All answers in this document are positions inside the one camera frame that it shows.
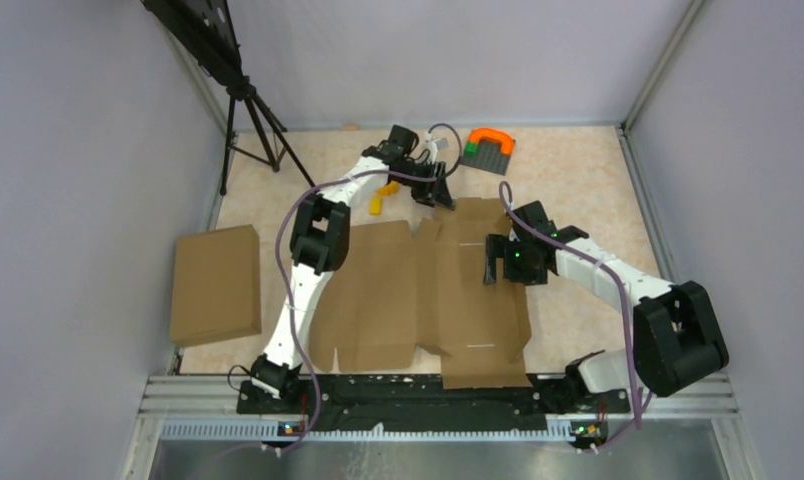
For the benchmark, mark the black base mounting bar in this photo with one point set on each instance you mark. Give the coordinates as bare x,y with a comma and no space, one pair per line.
421,403

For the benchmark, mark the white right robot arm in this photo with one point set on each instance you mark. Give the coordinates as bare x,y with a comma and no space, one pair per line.
673,336

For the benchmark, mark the black tripod stand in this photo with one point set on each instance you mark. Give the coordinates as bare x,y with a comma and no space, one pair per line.
206,30

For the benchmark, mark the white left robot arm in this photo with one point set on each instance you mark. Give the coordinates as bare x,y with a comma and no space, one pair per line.
320,226

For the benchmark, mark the small folded cardboard box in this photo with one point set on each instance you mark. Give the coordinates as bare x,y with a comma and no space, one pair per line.
216,287

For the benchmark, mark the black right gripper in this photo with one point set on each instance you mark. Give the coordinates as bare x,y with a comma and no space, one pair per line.
498,246

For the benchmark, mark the green small toy brick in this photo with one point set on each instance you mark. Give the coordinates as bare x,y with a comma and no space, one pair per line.
470,148

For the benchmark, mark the yellow rectangular block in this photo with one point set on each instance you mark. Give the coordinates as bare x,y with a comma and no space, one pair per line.
375,206

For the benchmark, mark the grey lego base plate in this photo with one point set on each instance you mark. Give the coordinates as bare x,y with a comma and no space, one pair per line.
488,158

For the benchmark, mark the aluminium front rail frame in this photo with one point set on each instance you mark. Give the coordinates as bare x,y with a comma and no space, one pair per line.
203,407

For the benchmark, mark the orange arch toy block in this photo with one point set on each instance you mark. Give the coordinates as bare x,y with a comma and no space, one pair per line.
502,139

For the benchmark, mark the yellow oval toy block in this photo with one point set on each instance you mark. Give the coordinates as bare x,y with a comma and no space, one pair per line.
389,189

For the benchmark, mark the large cardboard box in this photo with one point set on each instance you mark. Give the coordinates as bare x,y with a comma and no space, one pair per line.
403,288

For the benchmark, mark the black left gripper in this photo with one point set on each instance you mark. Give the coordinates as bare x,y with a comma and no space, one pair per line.
434,193

